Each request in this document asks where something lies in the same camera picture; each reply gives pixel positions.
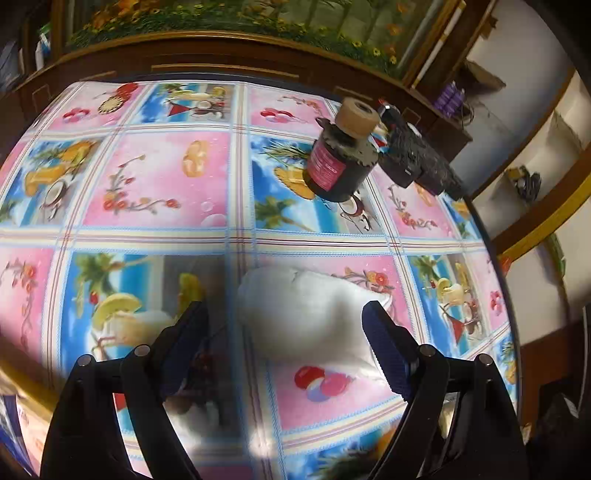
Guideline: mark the framed flower and bamboo painting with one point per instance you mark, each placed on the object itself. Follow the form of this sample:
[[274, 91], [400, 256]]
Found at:
[[231, 23]]

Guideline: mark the small yellow item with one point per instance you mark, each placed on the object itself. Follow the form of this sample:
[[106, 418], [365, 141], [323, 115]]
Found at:
[[513, 173]]

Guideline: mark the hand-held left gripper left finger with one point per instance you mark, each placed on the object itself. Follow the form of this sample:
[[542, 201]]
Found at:
[[184, 350]]

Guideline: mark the long wooden cabinet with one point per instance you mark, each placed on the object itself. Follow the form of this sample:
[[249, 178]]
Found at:
[[231, 60]]

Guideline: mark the white wall shelf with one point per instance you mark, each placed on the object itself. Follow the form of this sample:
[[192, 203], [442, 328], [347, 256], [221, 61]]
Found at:
[[531, 92]]

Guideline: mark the brown cardboard piece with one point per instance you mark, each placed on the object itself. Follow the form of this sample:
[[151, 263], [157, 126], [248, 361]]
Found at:
[[485, 76]]

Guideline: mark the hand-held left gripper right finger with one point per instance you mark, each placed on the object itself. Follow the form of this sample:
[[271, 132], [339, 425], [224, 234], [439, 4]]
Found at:
[[390, 350]]

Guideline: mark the purple bottle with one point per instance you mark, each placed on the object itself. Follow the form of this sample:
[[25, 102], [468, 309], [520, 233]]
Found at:
[[444, 98], [457, 99]]

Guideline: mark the black jar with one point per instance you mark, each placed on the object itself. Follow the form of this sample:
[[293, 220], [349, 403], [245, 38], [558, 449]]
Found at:
[[337, 170]]

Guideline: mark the yellow tray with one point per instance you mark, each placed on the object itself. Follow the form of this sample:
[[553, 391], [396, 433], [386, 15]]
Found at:
[[25, 385]]

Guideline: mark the black plastic device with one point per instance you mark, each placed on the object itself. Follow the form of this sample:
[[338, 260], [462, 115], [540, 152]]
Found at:
[[415, 157]]

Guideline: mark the white plastic bottle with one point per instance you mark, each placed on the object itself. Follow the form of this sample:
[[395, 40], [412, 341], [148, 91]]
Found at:
[[41, 48]]

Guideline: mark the printed fruit tablecloth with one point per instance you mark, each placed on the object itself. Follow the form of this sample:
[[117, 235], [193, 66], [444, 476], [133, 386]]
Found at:
[[152, 184]]

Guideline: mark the tan tape roll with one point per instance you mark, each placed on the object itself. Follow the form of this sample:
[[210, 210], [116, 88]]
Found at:
[[355, 117]]

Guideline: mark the white towel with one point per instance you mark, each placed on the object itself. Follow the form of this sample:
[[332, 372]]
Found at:
[[300, 314]]

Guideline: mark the white paper roll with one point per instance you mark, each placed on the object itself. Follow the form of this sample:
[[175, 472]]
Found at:
[[441, 44]]

